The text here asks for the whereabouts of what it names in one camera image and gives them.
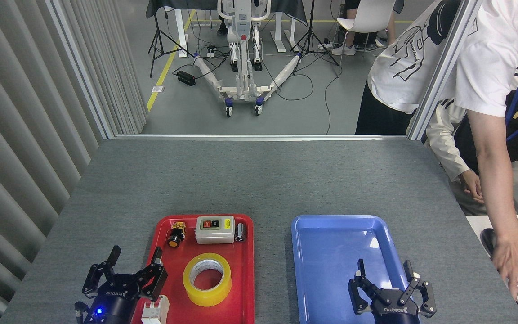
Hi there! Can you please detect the red plastic tray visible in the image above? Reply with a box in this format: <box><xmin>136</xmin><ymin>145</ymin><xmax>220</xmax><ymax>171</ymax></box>
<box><xmin>132</xmin><ymin>214</ymin><xmax>256</xmax><ymax>324</ymax></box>

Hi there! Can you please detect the white desk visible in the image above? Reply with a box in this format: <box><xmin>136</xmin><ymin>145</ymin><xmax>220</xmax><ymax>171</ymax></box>
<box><xmin>466</xmin><ymin>214</ymin><xmax>518</xmax><ymax>324</ymax></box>

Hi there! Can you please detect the black floor cable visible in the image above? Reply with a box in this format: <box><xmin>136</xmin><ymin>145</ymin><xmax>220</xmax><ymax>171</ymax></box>
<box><xmin>323</xmin><ymin>67</ymin><xmax>341</xmax><ymax>135</ymax></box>

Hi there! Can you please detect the person's right hand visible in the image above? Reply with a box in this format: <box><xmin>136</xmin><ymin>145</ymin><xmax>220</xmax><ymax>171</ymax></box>
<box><xmin>492</xmin><ymin>236</ymin><xmax>518</xmax><ymax>312</ymax></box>

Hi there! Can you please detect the person's hand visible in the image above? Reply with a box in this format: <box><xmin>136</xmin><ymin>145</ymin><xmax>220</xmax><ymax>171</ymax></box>
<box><xmin>460</xmin><ymin>169</ymin><xmax>485</xmax><ymax>204</ymax></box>

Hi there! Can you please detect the blue plastic tray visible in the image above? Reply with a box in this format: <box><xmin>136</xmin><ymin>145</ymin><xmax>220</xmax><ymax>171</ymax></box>
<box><xmin>291</xmin><ymin>215</ymin><xmax>421</xmax><ymax>324</ymax></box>

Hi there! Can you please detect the black computer mouse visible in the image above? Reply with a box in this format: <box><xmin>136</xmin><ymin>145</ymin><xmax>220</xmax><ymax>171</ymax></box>
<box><xmin>481</xmin><ymin>228</ymin><xmax>499</xmax><ymax>260</ymax></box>

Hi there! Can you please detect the yellow push button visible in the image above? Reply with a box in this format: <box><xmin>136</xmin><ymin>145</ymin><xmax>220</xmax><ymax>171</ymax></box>
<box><xmin>167</xmin><ymin>221</ymin><xmax>187</xmax><ymax>248</ymax></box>

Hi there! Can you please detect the black tripod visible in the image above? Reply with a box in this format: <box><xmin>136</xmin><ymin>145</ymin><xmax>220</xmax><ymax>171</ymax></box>
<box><xmin>148</xmin><ymin>9</ymin><xmax>194</xmax><ymax>78</ymax></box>
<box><xmin>290</xmin><ymin>0</ymin><xmax>340</xmax><ymax>68</ymax></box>

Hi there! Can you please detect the table with black cloth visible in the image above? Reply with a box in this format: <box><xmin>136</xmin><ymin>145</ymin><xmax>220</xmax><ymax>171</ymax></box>
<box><xmin>146</xmin><ymin>0</ymin><xmax>308</xmax><ymax>57</ymax></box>

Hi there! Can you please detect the white chair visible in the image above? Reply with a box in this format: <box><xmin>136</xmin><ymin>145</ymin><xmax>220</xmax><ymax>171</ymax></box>
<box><xmin>336</xmin><ymin>0</ymin><xmax>397</xmax><ymax>57</ymax></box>

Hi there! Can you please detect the white switch box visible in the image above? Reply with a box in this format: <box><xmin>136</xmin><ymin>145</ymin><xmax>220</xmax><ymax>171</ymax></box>
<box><xmin>195</xmin><ymin>216</ymin><xmax>235</xmax><ymax>245</ymax></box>

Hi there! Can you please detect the white connector block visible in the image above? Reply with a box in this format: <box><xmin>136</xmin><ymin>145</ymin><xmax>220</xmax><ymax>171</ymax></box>
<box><xmin>141</xmin><ymin>295</ymin><xmax>170</xmax><ymax>324</ymax></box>

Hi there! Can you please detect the yellow tape roll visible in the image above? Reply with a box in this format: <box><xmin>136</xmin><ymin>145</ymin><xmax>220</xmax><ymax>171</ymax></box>
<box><xmin>183</xmin><ymin>252</ymin><xmax>232</xmax><ymax>307</ymax></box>

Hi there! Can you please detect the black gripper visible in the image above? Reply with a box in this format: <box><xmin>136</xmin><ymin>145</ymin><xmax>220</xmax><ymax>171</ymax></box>
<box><xmin>82</xmin><ymin>245</ymin><xmax>168</xmax><ymax>324</ymax></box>
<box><xmin>348</xmin><ymin>259</ymin><xmax>437</xmax><ymax>324</ymax></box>

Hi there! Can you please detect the white stand on wheels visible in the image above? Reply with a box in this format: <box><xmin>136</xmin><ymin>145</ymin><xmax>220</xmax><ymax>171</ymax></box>
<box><xmin>193</xmin><ymin>0</ymin><xmax>302</xmax><ymax>118</ymax></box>

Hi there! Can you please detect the silver post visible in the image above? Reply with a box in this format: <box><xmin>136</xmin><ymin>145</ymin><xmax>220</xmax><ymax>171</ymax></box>
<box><xmin>45</xmin><ymin>0</ymin><xmax>116</xmax><ymax>140</ymax></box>
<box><xmin>407</xmin><ymin>0</ymin><xmax>484</xmax><ymax>141</ymax></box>

